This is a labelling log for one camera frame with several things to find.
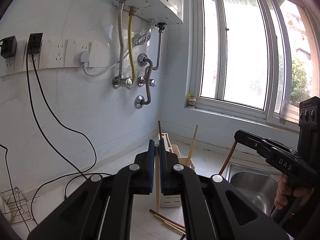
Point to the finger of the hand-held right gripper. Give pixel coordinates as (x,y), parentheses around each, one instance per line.
(250,141)
(282,148)

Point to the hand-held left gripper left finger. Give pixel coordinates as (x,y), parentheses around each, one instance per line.
(151,170)

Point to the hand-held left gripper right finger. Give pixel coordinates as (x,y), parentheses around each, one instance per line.
(161,170)

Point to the cream plastic utensil holder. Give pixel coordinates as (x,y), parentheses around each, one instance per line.
(181,160)

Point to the dark brown chopstick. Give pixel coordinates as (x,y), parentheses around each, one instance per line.
(227,158)

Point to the light bamboo chopstick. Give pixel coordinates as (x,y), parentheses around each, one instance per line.
(157,202)

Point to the group of wooden chopsticks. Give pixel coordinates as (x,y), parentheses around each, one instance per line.
(193,142)

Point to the person's right hand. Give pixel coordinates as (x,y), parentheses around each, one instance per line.
(283,192)

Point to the stainless steel sink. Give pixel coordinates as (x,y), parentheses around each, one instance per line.
(252,190)

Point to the small white bottle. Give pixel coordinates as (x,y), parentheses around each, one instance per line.
(191,103)

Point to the metal angle valve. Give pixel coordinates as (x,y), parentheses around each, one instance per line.
(150,82)
(122,82)

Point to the white plug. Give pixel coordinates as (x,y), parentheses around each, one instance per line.
(84,58)

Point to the black power adapter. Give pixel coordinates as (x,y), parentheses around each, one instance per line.
(35,43)
(8,46)

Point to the round metal wall flange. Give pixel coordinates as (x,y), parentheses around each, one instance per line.
(138,102)
(142,60)

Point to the white window frame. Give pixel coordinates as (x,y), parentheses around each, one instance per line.
(196,55)

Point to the white wall socket strip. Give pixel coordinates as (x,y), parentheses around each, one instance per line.
(58,53)

